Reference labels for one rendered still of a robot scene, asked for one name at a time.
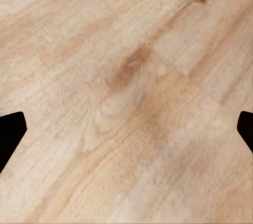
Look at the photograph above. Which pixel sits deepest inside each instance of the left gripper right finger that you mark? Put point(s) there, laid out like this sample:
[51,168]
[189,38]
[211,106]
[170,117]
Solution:
[245,128]

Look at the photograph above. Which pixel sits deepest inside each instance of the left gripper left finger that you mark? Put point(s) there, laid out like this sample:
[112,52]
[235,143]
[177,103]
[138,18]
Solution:
[12,129]

